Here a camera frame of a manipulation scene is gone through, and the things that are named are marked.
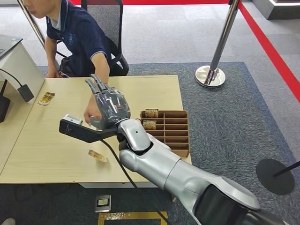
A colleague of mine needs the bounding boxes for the black adapter cable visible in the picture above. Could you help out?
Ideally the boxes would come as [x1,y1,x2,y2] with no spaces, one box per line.
[0,68,23,88]

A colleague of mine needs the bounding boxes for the red barrier belt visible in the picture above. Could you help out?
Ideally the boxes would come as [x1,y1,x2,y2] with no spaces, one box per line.
[69,0,231,5]
[237,1,300,103]

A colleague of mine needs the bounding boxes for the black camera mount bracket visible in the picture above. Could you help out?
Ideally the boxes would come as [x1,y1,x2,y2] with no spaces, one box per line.
[59,119,119,144]

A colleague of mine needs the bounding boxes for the person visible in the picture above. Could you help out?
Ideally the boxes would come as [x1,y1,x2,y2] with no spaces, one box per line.
[22,0,130,127]

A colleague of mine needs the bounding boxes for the chrome stanchion post with base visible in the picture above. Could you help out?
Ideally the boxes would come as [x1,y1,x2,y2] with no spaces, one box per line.
[195,0,241,89]

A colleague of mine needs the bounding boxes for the person's right hand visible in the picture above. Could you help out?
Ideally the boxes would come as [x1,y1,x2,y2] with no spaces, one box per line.
[46,67,60,78]

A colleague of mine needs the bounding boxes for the brown hotel card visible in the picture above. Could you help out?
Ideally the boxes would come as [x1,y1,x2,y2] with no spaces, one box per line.
[142,120,157,130]
[87,150,109,164]
[145,108,159,118]
[37,91,56,106]

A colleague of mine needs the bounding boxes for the grey power adapter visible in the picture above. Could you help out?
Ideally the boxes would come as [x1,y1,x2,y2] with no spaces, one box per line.
[17,84,35,103]

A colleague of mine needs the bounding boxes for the white laptop stand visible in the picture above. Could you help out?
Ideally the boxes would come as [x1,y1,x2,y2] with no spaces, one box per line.
[0,43,45,105]

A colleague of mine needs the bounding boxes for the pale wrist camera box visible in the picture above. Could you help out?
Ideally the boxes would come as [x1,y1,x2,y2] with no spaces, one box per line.
[63,114,83,126]

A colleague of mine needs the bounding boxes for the metal floor socket box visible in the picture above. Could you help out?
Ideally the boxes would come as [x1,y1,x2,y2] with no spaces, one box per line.
[94,195,112,213]

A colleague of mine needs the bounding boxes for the grey platform with white edge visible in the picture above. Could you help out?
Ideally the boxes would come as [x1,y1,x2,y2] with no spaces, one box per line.
[251,0,300,20]

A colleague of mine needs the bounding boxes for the chrome slanted pole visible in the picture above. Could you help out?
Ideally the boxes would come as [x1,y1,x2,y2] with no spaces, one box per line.
[17,0,60,69]

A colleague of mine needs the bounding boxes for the person's left hand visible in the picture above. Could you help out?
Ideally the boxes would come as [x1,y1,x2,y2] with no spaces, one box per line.
[84,93,103,127]

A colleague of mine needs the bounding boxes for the black mesh office chair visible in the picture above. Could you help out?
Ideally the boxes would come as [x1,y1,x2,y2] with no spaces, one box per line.
[56,0,130,77]

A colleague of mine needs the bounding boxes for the black stanchion base with pole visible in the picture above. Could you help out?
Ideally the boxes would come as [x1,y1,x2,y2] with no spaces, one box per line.
[256,158,300,195]

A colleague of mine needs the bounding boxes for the grey laptop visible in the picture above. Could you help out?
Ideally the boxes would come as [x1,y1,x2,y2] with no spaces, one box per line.
[0,34,23,60]

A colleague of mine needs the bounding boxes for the black desk stand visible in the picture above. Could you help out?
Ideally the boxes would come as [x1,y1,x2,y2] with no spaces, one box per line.
[0,79,11,123]

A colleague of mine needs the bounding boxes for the brown cardboard card organizer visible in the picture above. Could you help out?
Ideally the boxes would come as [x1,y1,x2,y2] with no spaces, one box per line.
[140,110,191,158]

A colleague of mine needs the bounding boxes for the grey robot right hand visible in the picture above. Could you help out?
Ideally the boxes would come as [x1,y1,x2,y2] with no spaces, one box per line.
[84,73,131,131]

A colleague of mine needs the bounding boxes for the black camera cable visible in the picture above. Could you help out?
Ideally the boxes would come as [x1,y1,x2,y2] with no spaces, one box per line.
[99,139,173,225]

